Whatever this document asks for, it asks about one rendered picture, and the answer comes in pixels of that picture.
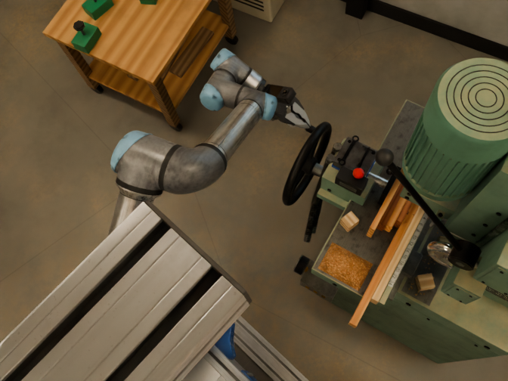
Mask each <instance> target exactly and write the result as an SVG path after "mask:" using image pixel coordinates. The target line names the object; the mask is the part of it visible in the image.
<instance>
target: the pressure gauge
mask: <svg viewBox="0 0 508 381"><path fill-rule="evenodd" d="M309 262H310V259H309V258H308V257H306V256H304V255H301V256H300V258H299V260H298V261H297V263H296V265H295V267H294V269H293V272H296V273H297V274H299V275H302V274H303V273H304V272H307V271H308V267H307V266H308V263H309Z"/></svg>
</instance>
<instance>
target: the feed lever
mask: <svg viewBox="0 0 508 381"><path fill-rule="evenodd" d="M375 160H376V162H377V164H378V165H380V166H387V167H388V168H389V169H390V171H391V172H392V173H393V174H394V176H395V177H396V178H397V179H398V180H399V181H400V182H401V184H402V185H403V186H404V188H405V189H406V190H407V191H408V193H409V194H410V195H411V196H412V197H413V198H414V199H415V201H416V202H417V203H418V204H419V206H420V207H421V208H422V209H423V211H424V212H425V213H426V214H427V215H428V216H429V218H430V219H431V220H432V221H433V223H434V224H435V225H436V226H437V228H438V229H439V230H440V231H441V232H442V233H443V235H444V236H445V237H446V238H447V239H448V241H449V242H450V243H451V245H452V246H453V248H452V250H451V252H450V254H449V256H448V261H449V262H450V263H451V264H452V265H454V266H456V267H458V268H461V269H463V270H466V271H471V270H473V269H474V268H477V267H478V266H479V261H478V259H479V256H480V255H481V253H482V251H481V250H480V248H479V247H478V246H476V245H475V244H474V243H471V242H469V241H467V240H456V239H455V238H454V237H453V235H452V234H451V233H450V231H449V230H448V229H447V228H446V227H445V226H444V225H443V223H442V222H441V221H440V219H439V218H438V217H437V215H436V214H435V213H434V212H433V211H432V210H431V209H430V207H429V206H428V205H427V203H426V202H425V201H424V199H423V198H422V197H421V196H420V195H419V194H418V192H417V191H416V190H415V189H414V187H413V186H412V185H411V183H410V182H409V181H408V180H407V179H406V178H405V176H404V175H403V174H402V173H401V171H400V170H399V169H398V167H397V166H396V165H395V164H394V163H393V160H394V154H393V152H392V151H391V150H390V149H388V148H382V149H380V150H378V151H377V152H376V155H375Z"/></svg>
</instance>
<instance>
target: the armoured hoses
mask: <svg viewBox="0 0 508 381"><path fill-rule="evenodd" d="M341 147H342V145H341V144H340V143H335V144H334V145H333V149H332V151H331V154H328V155H327V158H326V160H325V164H324V167H323V169H322V172H321V176H320V178H319V181H318V183H317V187H316V189H315V192H314V196H313V198H312V201H311V208H310V211H309V212H310V213H309V215H308V222H307V226H306V227H307V228H306V231H305V235H304V240H303V241H304V242H306V243H310V240H311V234H315V232H316V229H317V225H318V219H319V216H320V212H321V207H322V202H323V200H322V199H320V198H319V197H317V194H318V191H319V189H320V188H321V179H322V175H323V174H324V172H325V170H326V169H327V167H328V165H329V164H331V163H333V161H334V159H335V156H334V155H335V153H336V152H338V151H339V150H340V149H341Z"/></svg>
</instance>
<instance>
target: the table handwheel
mask: <svg viewBox="0 0 508 381"><path fill-rule="evenodd" d="M331 132H332V126H331V124H330V123H328V122H322V123H321V124H320V125H318V126H317V127H316V129H315V130H314V131H313V132H312V133H311V135H310V136H309V137H308V139H307V141H306V142H305V144H304V145H303V147H302V149H301V150H300V152H299V155H298V156H297V157H296V160H295V162H294V164H293V167H292V168H291V170H290V173H289V175H288V178H287V181H286V184H285V186H284V189H283V195H282V201H283V204H284V205H286V206H291V205H293V204H294V203H295V202H296V201H297V200H298V199H299V198H300V197H301V195H302V194H303V192H304V191H305V189H306V188H307V186H308V184H309V183H310V181H311V180H312V178H313V176H314V175H316V176H318V177H320V176H321V172H322V169H323V167H324V166H322V165H321V164H320V163H321V160H322V158H323V156H324V154H325V151H326V149H327V146H328V144H329V141H330V136H331ZM321 136H322V137H321ZM320 137H321V141H320V143H319V146H318V148H317V151H316V153H315V155H314V152H315V150H316V146H317V145H318V142H319V139H320ZM303 176H304V177H303ZM301 179H302V180H301ZM299 182H300V183H299ZM297 185H298V186H297Z"/></svg>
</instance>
